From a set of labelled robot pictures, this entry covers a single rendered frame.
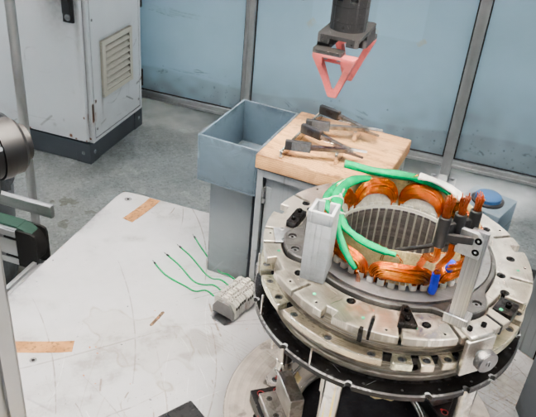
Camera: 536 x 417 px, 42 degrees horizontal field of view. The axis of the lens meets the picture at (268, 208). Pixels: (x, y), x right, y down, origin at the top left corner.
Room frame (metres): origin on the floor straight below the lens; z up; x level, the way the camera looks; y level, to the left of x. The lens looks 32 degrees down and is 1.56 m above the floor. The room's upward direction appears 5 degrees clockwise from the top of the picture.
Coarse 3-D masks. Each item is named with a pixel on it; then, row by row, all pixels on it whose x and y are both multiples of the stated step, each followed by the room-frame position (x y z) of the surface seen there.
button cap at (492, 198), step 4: (476, 192) 0.93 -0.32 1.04; (484, 192) 0.93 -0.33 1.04; (488, 192) 0.93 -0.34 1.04; (492, 192) 0.93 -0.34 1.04; (496, 192) 0.93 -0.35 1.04; (476, 196) 0.92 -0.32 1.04; (488, 196) 0.92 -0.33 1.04; (492, 196) 0.92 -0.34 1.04; (496, 196) 0.92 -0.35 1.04; (500, 196) 0.92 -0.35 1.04; (488, 200) 0.91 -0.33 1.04; (492, 200) 0.91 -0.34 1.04; (496, 200) 0.91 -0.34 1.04; (500, 200) 0.91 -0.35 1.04; (488, 204) 0.91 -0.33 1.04; (492, 204) 0.91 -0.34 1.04; (496, 204) 0.91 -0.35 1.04
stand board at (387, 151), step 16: (288, 128) 1.05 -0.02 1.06; (272, 144) 0.98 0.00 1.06; (320, 144) 1.00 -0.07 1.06; (352, 144) 1.01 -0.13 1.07; (368, 144) 1.02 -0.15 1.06; (384, 144) 1.02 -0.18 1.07; (400, 144) 1.03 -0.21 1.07; (256, 160) 0.94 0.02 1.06; (272, 160) 0.93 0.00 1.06; (288, 160) 0.94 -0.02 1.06; (304, 160) 0.94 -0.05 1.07; (320, 160) 0.95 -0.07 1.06; (352, 160) 0.96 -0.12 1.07; (368, 160) 0.96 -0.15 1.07; (384, 160) 0.97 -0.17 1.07; (400, 160) 0.99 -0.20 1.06; (288, 176) 0.92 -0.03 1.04; (304, 176) 0.91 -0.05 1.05; (320, 176) 0.91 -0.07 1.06; (336, 176) 0.90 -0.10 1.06
